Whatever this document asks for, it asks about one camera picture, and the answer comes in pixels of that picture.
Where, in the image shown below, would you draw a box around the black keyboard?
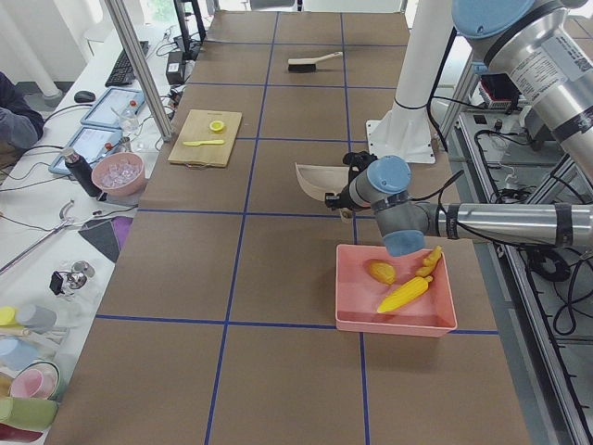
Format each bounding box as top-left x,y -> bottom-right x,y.
105,49 -> 136,87

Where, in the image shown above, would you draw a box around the beige plastic dustpan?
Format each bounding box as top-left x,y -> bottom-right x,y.
295,163 -> 348,204

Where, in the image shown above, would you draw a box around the aluminium frame post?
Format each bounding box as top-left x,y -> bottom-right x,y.
105,0 -> 173,143

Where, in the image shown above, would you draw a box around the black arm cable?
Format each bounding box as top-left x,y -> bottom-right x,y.
407,169 -> 465,208

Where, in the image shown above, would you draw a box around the black computer mouse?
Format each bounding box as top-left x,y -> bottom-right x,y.
73,90 -> 96,104

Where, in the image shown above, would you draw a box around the wooden cutting board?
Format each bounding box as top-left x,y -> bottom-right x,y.
168,109 -> 243,168

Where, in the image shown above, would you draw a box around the brown toy potato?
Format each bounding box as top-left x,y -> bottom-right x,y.
367,261 -> 397,285

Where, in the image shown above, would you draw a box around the pink bowl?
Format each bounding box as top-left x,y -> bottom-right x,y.
92,152 -> 146,197

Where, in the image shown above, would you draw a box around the blue teach pendant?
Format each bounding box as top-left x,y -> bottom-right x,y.
66,126 -> 122,165
80,87 -> 145,128

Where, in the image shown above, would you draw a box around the yellow toy lemon slices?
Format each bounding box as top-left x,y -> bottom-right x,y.
208,120 -> 226,133

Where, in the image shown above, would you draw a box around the yellow plastic toy knife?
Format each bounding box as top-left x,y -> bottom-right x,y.
183,139 -> 225,146

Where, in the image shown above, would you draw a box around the black water bottle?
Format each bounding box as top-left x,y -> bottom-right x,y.
61,146 -> 102,197

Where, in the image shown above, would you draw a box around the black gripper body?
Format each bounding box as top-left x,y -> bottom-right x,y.
342,150 -> 378,184

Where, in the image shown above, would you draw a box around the tan toy ginger root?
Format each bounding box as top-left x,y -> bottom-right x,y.
415,246 -> 442,278

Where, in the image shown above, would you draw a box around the pastel cup set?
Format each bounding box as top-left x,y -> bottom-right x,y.
1,306 -> 61,443

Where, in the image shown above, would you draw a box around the beige hand brush black bristles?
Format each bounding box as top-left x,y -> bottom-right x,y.
287,52 -> 343,73

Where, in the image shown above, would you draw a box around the right blue teach pendant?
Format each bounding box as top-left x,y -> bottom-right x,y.
80,87 -> 145,128

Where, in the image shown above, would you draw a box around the left blue teach pendant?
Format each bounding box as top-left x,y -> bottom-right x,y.
66,126 -> 122,165

